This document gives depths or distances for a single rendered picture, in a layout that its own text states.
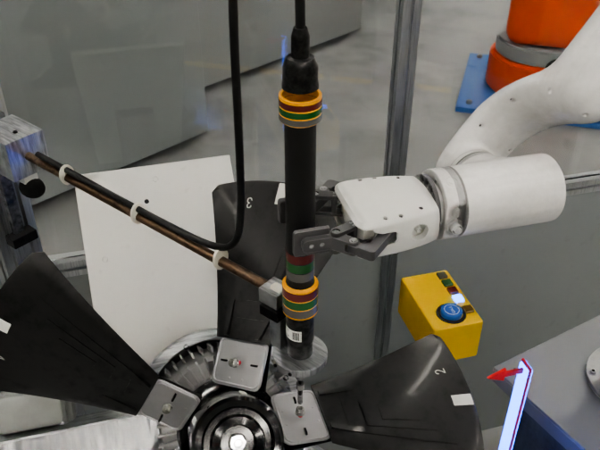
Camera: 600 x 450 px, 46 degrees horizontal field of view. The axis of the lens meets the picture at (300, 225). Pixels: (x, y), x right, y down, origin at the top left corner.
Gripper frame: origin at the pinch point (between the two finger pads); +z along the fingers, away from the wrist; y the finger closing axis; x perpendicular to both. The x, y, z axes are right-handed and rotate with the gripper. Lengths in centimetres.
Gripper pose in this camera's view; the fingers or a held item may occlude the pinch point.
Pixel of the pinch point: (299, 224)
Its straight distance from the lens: 79.6
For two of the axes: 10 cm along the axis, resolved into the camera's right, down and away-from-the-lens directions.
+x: 0.1, -8.2, -5.7
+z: -9.6, 1.5, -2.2
